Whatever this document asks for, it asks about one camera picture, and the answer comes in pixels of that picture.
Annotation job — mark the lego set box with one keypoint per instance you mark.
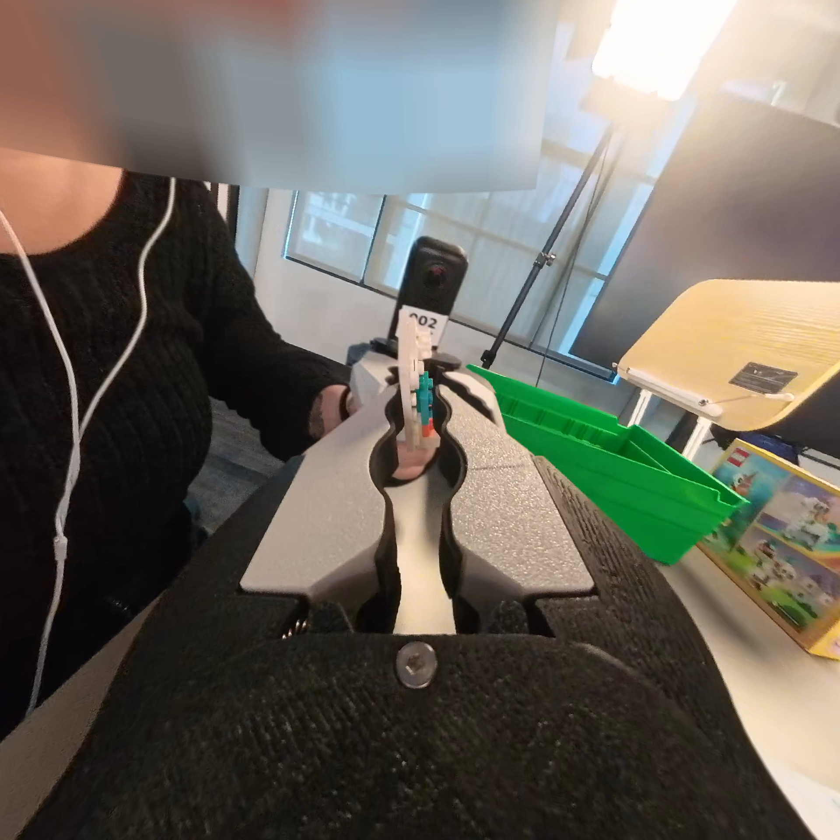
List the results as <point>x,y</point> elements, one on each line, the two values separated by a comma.
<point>774,544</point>

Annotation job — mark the large glass window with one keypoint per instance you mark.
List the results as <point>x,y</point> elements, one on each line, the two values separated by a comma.
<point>341,236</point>

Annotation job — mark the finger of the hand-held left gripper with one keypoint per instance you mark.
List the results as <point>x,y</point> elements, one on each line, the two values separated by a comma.
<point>482,390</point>
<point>369,380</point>

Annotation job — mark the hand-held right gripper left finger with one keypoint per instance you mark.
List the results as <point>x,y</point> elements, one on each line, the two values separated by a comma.
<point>315,518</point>

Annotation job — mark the green plastic bin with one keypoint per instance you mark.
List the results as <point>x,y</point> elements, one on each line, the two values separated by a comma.
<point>590,459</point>

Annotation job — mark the large black board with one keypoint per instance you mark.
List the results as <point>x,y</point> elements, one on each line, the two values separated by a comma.
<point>722,216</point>

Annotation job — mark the person's left forearm black sleeve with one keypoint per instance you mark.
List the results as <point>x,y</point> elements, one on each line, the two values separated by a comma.
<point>275,380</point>

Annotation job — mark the white lego assembly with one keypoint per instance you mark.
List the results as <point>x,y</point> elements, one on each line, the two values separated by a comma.
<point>418,387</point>

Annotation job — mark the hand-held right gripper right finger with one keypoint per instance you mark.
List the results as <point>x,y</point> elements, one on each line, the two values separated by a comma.
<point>518,525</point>

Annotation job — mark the black tripod light stand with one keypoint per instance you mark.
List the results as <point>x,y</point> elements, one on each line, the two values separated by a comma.
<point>558,243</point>

